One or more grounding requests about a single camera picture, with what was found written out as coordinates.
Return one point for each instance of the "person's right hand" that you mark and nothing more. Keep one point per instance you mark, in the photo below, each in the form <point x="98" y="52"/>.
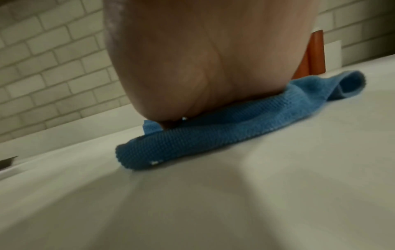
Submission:
<point x="210" y="48"/>

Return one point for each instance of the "blue microfibre cloth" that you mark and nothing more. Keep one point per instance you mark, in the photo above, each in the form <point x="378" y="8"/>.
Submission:
<point x="231" y="129"/>

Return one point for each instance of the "red squeeze bottle red tip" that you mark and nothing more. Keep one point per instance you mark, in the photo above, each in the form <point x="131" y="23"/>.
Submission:
<point x="317" y="53"/>

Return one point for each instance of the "brown plastic tray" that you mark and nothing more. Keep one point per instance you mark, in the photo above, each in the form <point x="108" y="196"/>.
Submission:
<point x="7" y="162"/>

